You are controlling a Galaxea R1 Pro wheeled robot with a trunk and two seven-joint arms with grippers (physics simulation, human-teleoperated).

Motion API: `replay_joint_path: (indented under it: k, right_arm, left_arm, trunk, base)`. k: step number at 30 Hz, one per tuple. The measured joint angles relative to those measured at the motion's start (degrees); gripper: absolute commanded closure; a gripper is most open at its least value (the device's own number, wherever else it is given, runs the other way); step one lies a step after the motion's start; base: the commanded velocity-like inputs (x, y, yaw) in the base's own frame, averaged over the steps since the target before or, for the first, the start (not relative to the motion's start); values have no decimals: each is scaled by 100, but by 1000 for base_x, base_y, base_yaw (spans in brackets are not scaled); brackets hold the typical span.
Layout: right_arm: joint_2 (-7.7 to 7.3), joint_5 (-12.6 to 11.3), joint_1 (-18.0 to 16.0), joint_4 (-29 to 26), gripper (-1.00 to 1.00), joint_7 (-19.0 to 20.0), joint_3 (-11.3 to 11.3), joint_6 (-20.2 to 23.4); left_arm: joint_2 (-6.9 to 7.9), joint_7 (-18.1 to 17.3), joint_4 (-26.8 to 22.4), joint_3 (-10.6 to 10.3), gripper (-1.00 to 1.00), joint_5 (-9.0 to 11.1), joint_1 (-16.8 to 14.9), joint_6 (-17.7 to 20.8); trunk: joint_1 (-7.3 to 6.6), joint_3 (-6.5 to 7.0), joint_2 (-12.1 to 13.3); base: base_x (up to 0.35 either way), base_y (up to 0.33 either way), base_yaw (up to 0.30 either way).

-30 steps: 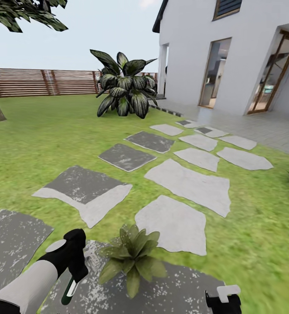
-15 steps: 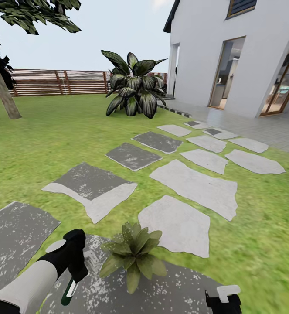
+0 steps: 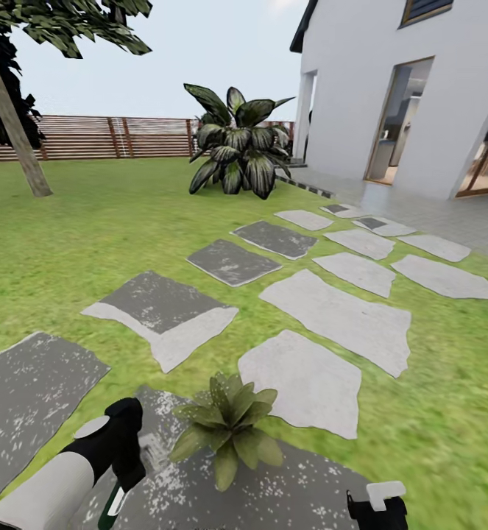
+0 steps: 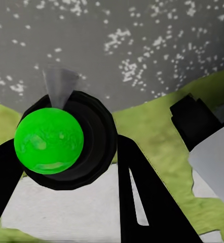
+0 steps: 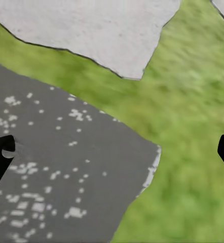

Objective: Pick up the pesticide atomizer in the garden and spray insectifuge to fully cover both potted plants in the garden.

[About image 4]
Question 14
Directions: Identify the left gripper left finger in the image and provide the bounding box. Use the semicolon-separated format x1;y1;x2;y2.
0;138;24;217

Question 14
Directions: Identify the insectifuge atomizer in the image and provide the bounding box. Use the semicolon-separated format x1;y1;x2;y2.
14;68;118;191

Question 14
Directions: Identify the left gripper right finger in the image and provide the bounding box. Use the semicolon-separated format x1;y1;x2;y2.
117;135;202;243

